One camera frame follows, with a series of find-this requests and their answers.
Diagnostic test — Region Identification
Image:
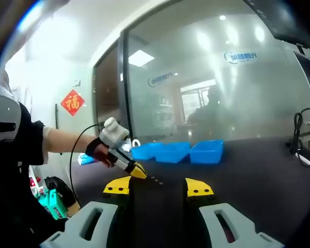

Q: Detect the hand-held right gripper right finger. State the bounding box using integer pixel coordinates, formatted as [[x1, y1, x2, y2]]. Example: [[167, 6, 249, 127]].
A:
[[183, 178, 285, 248]]

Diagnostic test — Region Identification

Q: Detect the person's left hand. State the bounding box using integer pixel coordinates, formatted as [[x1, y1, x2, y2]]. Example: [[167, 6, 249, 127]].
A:
[[85, 136, 117, 168]]

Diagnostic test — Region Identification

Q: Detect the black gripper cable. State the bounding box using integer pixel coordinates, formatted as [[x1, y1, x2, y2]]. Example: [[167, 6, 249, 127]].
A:
[[69, 123, 101, 207]]

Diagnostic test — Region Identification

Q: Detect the black bag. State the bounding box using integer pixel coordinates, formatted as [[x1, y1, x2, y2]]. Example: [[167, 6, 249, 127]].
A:
[[43, 176, 77, 210]]

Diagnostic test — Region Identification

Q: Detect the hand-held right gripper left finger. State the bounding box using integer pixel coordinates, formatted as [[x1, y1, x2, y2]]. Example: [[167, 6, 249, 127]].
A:
[[40, 176, 133, 248]]

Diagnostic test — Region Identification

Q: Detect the black glass wall post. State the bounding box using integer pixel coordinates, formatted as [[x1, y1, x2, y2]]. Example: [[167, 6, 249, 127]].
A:
[[117, 25, 137, 143]]

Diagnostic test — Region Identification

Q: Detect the blue plastic bin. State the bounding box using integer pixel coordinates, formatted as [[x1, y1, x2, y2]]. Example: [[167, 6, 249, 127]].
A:
[[154, 141, 191, 164], [130, 142, 166, 161], [189, 139, 224, 165]]

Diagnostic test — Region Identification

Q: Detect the person in black shirt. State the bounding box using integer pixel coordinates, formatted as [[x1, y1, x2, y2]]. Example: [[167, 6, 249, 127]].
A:
[[0, 102, 70, 248]]

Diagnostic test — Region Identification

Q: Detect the blue logo sticker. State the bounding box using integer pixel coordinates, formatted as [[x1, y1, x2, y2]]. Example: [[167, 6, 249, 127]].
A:
[[223, 50, 258, 64], [147, 72, 174, 87]]

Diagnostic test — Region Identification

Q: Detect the black vertical door handle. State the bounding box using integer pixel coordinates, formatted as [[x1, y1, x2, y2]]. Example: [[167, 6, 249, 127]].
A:
[[54, 103, 63, 156]]

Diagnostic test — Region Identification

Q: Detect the white plastic device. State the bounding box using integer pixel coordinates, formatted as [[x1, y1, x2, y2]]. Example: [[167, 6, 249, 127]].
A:
[[296, 149, 310, 167]]

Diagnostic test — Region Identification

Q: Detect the white shoulder-worn device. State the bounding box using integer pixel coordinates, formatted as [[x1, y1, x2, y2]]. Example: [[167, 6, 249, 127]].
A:
[[0, 95, 23, 144]]

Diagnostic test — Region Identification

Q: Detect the red paper wall decoration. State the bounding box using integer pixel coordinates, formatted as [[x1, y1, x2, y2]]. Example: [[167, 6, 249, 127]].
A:
[[60, 89, 86, 117]]

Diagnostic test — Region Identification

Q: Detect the stack of teal boxes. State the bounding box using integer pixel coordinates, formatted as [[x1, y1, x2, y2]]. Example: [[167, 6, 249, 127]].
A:
[[37, 188, 69, 220]]

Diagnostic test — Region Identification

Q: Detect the black cable bundle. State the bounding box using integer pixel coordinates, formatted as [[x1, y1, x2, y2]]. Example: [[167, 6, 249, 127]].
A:
[[289, 107, 310, 156]]

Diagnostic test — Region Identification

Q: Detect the blue white tissue packet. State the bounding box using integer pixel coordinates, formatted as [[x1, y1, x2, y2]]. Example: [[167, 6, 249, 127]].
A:
[[77, 152, 99, 166]]

